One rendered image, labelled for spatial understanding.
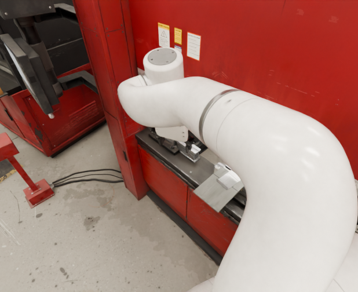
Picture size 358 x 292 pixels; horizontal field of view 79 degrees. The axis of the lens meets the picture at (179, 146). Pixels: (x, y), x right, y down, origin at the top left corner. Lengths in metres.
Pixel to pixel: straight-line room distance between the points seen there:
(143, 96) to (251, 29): 0.62
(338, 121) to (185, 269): 1.66
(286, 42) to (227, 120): 0.67
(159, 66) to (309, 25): 0.53
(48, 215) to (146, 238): 1.04
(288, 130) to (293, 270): 0.11
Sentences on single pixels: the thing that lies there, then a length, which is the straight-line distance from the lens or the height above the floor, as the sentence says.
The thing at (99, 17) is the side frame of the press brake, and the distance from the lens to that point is 1.39.
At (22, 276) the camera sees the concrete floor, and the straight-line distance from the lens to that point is 2.48.
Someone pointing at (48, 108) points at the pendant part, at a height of 1.28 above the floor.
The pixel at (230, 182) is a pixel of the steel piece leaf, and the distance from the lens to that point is 1.33.
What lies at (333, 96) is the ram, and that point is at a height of 1.66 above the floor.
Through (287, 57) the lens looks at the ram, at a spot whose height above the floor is 1.73.
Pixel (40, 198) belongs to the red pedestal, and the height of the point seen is 0.05.
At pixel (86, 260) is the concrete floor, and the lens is 2.30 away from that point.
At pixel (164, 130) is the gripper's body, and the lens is 0.63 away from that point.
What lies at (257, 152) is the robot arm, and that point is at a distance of 0.21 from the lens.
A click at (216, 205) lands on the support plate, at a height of 1.00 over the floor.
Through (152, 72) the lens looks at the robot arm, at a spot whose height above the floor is 1.84.
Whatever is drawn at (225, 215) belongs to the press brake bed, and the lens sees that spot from 1.46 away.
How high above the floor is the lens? 2.03
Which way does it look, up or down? 44 degrees down
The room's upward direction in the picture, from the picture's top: straight up
